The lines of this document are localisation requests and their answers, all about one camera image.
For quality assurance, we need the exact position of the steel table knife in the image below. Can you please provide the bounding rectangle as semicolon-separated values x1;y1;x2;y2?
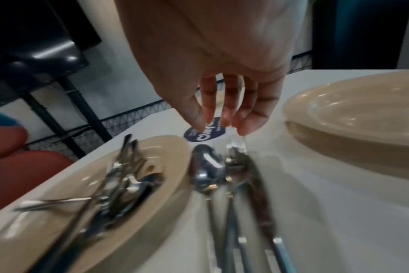
246;154;297;273

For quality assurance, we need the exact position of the beige plate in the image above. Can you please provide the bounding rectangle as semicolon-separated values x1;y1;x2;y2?
0;134;193;273
282;71;409;184

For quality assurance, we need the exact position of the large steel spoon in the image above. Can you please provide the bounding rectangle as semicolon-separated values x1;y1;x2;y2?
189;144;226;273

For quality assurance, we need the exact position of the steel fork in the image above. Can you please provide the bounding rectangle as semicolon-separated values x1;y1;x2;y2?
226;134;256;273

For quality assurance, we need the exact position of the person's right hand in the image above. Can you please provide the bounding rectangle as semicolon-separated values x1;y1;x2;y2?
113;0;313;137

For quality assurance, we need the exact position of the black metal frame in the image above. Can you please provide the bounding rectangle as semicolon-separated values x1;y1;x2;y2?
22;77;114;161

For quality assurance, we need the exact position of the red chair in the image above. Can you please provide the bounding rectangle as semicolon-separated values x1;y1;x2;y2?
0;125;75;216

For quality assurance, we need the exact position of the pile of steel cutlery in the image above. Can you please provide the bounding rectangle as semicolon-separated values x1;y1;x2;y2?
14;133;164;273

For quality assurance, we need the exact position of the small steel spoon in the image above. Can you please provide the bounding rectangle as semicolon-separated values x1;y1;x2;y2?
224;157;252;273

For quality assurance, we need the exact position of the round blue sticker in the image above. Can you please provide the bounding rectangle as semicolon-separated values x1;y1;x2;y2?
183;117;227;146

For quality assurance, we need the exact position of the dark blue panel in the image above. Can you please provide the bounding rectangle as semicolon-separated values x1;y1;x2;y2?
311;0;409;71

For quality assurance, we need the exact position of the black chair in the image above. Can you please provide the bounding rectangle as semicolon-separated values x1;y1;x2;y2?
0;0;102;90

